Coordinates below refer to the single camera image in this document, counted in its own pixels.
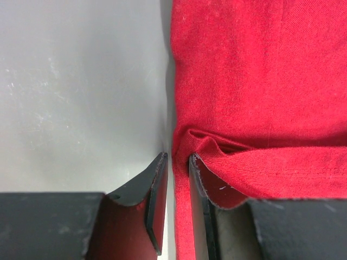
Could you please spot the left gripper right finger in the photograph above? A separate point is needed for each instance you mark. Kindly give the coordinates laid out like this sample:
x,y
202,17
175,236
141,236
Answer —
x,y
260,228

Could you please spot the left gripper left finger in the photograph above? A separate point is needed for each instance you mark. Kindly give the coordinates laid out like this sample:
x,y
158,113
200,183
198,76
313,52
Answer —
x,y
127,223

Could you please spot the red t shirt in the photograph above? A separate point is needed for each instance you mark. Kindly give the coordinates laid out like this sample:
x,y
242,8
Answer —
x,y
260,92

